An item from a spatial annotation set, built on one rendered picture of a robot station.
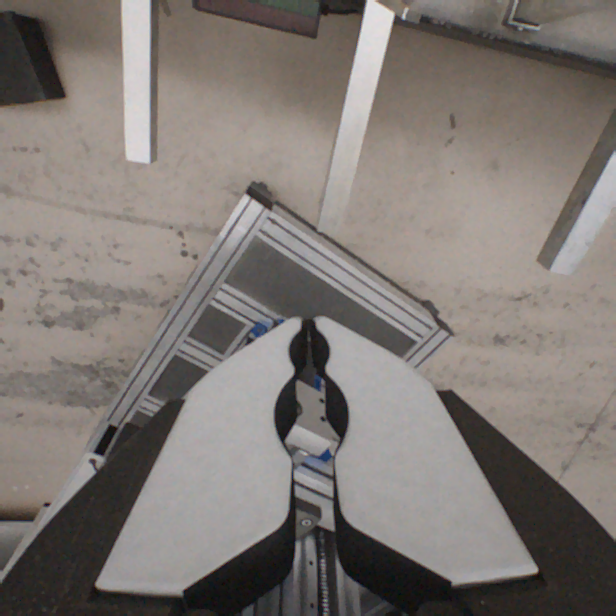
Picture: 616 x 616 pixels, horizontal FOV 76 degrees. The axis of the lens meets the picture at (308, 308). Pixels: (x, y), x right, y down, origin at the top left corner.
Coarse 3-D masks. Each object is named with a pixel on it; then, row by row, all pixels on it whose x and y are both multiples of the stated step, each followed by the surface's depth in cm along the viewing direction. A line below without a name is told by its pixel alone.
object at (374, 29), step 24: (360, 24) 42; (384, 24) 40; (360, 48) 41; (384, 48) 41; (360, 72) 42; (360, 96) 43; (360, 120) 45; (336, 144) 46; (360, 144) 46; (336, 168) 47; (336, 192) 49; (336, 216) 50
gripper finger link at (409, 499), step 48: (336, 336) 11; (336, 384) 9; (384, 384) 9; (432, 384) 9; (336, 432) 10; (384, 432) 8; (432, 432) 8; (336, 480) 7; (384, 480) 7; (432, 480) 7; (480, 480) 7; (336, 528) 7; (384, 528) 6; (432, 528) 6; (480, 528) 6; (384, 576) 6; (432, 576) 6; (480, 576) 5; (528, 576) 6
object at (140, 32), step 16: (128, 0) 41; (144, 0) 41; (128, 16) 42; (144, 16) 42; (128, 32) 42; (144, 32) 42; (128, 48) 43; (144, 48) 43; (128, 64) 44; (144, 64) 44; (128, 80) 45; (144, 80) 45; (128, 96) 45; (144, 96) 45; (128, 112) 46; (144, 112) 46; (128, 128) 47; (144, 128) 47; (128, 144) 48; (144, 144) 48; (144, 160) 49
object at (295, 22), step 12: (204, 0) 52; (216, 0) 52; (228, 0) 52; (240, 0) 52; (228, 12) 52; (240, 12) 52; (252, 12) 52; (264, 12) 52; (276, 12) 52; (288, 12) 52; (276, 24) 53; (288, 24) 53; (300, 24) 53; (312, 24) 53
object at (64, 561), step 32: (160, 416) 8; (128, 448) 8; (160, 448) 8; (96, 480) 7; (128, 480) 7; (64, 512) 6; (96, 512) 6; (128, 512) 6; (32, 544) 6; (64, 544) 6; (96, 544) 6; (32, 576) 6; (64, 576) 6; (96, 576) 6; (0, 608) 5; (32, 608) 5; (64, 608) 5; (96, 608) 5; (128, 608) 5; (160, 608) 5
